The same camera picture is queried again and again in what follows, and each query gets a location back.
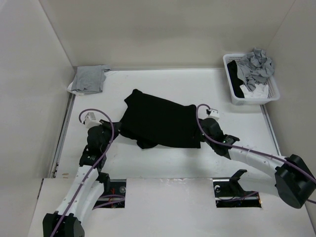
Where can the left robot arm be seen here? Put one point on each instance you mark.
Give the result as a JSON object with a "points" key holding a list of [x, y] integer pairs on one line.
{"points": [[88, 185]]}

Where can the folded grey tank top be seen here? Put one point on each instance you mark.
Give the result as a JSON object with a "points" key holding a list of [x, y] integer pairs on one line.
{"points": [[89, 78]]}

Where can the white plastic laundry basket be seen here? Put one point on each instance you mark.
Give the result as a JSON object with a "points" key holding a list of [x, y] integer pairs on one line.
{"points": [[273, 92]]}

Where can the crumpled grey tank top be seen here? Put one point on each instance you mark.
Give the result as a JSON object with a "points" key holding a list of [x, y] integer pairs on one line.
{"points": [[255, 68]]}

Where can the left metal table rail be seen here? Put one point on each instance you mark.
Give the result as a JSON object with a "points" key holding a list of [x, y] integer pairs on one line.
{"points": [[57, 154]]}

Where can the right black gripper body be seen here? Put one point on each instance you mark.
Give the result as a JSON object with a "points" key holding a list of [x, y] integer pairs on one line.
{"points": [[203, 139]]}

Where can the metal table rail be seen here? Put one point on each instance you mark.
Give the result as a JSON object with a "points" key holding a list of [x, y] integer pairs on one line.
{"points": [[270, 128], [57, 154]]}

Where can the black tank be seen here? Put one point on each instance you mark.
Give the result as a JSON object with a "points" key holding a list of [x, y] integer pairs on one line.
{"points": [[153, 121], [236, 82]]}

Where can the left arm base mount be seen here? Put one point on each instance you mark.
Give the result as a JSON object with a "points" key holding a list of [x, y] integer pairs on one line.
{"points": [[113, 196]]}

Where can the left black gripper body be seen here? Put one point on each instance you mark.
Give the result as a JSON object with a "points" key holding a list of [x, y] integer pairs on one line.
{"points": [[107, 131]]}

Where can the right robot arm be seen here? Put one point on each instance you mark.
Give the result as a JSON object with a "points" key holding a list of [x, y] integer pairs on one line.
{"points": [[287, 177]]}

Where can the folded white tank top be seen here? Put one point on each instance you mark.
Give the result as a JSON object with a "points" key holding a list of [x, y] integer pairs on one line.
{"points": [[74, 90]]}

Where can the right metal table rail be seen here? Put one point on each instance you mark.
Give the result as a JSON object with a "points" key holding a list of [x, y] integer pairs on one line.
{"points": [[270, 128]]}

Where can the white tank top in basket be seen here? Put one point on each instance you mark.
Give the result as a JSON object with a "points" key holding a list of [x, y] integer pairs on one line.
{"points": [[260, 92]]}

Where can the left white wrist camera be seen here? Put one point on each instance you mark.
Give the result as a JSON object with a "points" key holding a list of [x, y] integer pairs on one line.
{"points": [[90, 120]]}

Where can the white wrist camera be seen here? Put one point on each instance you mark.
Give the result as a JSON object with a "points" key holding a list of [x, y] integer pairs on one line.
{"points": [[90, 120], [212, 113]]}

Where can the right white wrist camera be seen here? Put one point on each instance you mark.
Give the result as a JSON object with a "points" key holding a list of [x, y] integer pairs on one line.
{"points": [[212, 113]]}

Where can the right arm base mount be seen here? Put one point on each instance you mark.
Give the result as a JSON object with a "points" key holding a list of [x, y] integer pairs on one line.
{"points": [[230, 195]]}

